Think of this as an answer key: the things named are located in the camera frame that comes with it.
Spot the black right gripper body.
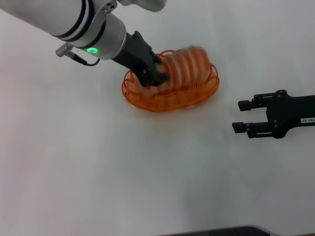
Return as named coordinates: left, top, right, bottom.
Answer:
left=266, top=89, right=315, bottom=139

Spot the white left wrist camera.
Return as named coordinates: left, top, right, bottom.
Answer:
left=91, top=0, right=118, bottom=26

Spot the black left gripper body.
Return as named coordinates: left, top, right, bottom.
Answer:
left=110, top=30, right=161, bottom=87

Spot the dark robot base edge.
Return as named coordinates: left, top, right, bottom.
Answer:
left=157, top=224, right=279, bottom=236

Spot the orange white striped bread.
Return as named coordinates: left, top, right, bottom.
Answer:
left=144, top=45, right=210, bottom=95

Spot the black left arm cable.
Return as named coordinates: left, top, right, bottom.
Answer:
left=55, top=42, right=101, bottom=67

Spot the orange wire basket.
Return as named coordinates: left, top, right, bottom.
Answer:
left=121, top=49, right=221, bottom=114

